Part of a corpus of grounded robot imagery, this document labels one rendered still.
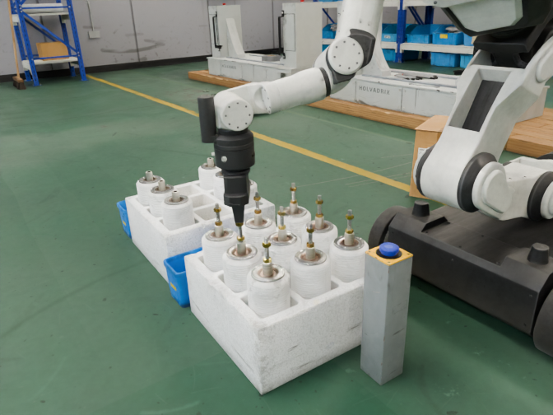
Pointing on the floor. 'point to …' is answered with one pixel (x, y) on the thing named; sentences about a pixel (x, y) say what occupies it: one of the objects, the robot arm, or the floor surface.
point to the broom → (16, 57)
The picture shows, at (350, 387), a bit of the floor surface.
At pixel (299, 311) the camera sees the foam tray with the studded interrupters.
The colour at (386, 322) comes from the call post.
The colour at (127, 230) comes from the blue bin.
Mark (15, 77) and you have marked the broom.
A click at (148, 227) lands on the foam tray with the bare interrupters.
